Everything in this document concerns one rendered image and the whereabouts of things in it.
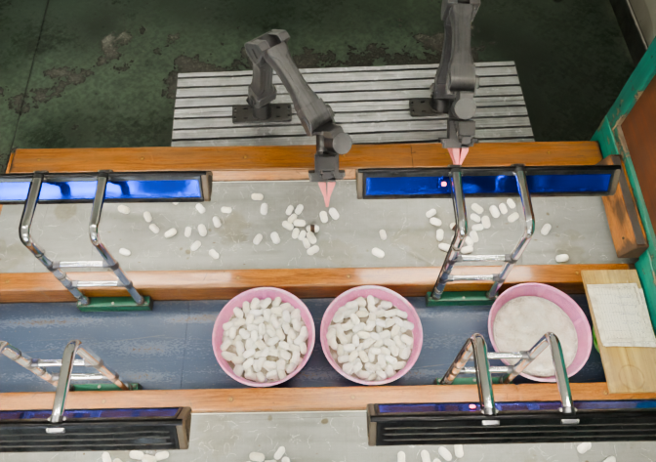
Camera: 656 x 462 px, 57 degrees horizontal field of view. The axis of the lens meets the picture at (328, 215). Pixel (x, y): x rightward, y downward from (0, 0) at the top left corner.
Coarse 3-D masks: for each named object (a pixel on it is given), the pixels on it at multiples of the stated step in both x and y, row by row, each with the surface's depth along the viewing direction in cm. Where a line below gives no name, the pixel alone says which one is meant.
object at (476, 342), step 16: (480, 336) 123; (544, 336) 125; (464, 352) 132; (480, 352) 120; (496, 352) 136; (512, 352) 136; (528, 352) 135; (560, 352) 120; (448, 368) 146; (464, 368) 146; (480, 368) 119; (496, 368) 146; (512, 368) 146; (560, 368) 119; (448, 384) 154; (464, 384) 158; (480, 384) 118; (560, 384) 118; (480, 400) 117; (560, 400) 117
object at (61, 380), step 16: (0, 352) 122; (16, 352) 128; (64, 352) 120; (80, 352) 126; (32, 368) 136; (64, 368) 119; (96, 368) 136; (64, 384) 117; (80, 384) 158; (96, 384) 158; (112, 384) 158; (128, 384) 154; (64, 400) 116; (64, 416) 116; (48, 432) 114
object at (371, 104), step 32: (416, 64) 217; (480, 64) 217; (512, 64) 217; (192, 96) 210; (224, 96) 211; (288, 96) 210; (320, 96) 210; (352, 96) 210; (384, 96) 210; (416, 96) 210; (480, 96) 210; (512, 96) 212; (192, 128) 205; (224, 128) 205; (256, 128) 203; (288, 128) 203; (352, 128) 203; (384, 128) 203; (416, 128) 203; (480, 128) 205; (512, 128) 203
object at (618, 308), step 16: (592, 288) 164; (608, 288) 164; (624, 288) 164; (592, 304) 161; (608, 304) 161; (624, 304) 161; (640, 304) 161; (608, 320) 159; (624, 320) 159; (640, 320) 159; (608, 336) 157; (624, 336) 157; (640, 336) 157
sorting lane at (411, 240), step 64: (256, 192) 183; (320, 192) 183; (0, 256) 173; (64, 256) 173; (128, 256) 173; (192, 256) 173; (256, 256) 173; (320, 256) 173; (384, 256) 173; (576, 256) 173
